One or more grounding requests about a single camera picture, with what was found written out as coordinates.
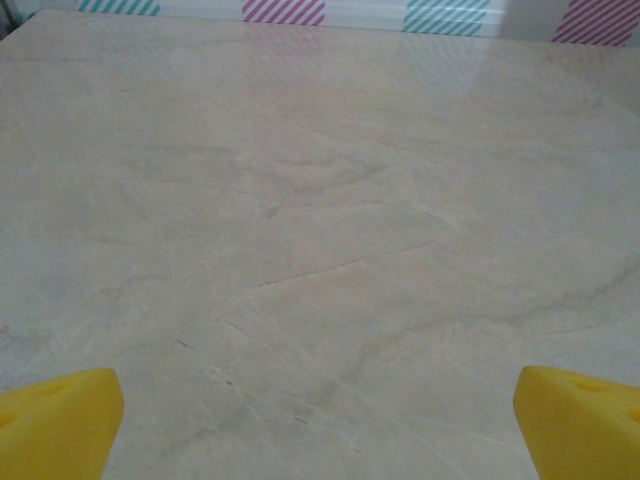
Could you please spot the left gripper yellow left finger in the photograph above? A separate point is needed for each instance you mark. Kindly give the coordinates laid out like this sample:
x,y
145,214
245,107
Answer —
x,y
55,430

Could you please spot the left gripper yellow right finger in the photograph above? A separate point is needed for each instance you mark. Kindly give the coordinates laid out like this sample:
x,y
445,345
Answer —
x,y
585,435

